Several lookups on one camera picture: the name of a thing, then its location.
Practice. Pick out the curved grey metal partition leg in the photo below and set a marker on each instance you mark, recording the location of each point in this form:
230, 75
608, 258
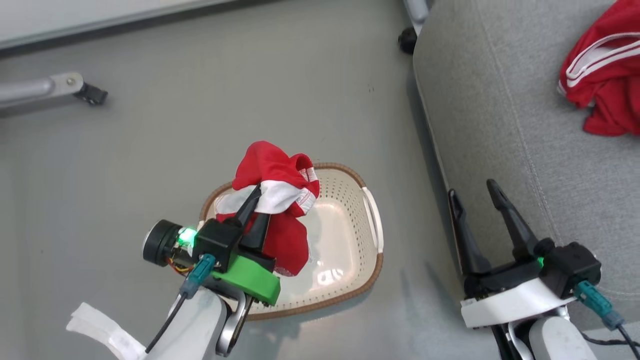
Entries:
417, 9

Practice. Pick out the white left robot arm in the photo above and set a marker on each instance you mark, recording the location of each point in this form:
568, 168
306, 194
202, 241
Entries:
195, 325

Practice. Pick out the grey metal partition rail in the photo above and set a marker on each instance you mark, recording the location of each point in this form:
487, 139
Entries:
100, 25

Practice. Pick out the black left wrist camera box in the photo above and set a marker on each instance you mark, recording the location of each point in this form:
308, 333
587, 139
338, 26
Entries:
217, 240

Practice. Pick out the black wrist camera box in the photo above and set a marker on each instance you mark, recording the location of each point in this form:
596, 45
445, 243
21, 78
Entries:
217, 240
570, 270

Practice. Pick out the red garment with white panels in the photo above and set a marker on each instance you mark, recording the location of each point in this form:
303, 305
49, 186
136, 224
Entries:
270, 165

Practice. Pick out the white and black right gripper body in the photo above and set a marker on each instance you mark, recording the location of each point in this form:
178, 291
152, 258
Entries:
510, 300

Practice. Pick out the red garment with narrow stripes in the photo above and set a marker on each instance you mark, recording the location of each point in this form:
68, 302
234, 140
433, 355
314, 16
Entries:
615, 90

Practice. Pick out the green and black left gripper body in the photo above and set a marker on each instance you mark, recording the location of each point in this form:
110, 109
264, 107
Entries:
252, 280

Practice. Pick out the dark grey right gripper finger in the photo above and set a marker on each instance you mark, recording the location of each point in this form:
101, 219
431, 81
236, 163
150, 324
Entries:
467, 245
515, 227

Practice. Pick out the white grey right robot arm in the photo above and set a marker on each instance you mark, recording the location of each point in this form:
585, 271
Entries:
555, 340

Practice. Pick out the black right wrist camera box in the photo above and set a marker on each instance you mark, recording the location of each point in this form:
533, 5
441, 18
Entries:
570, 270

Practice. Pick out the long grey metal partition leg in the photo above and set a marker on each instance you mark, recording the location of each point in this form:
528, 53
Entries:
30, 90

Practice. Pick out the white perforated laundry basket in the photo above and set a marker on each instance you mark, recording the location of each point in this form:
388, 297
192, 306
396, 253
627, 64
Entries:
345, 240

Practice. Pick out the grey fabric sofa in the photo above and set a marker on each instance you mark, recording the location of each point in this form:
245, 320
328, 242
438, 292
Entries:
500, 100

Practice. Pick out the black caster wheel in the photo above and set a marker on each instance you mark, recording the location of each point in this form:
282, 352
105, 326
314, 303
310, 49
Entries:
408, 40
92, 94

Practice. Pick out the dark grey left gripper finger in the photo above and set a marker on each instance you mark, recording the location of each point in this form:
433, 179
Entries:
248, 207
258, 232

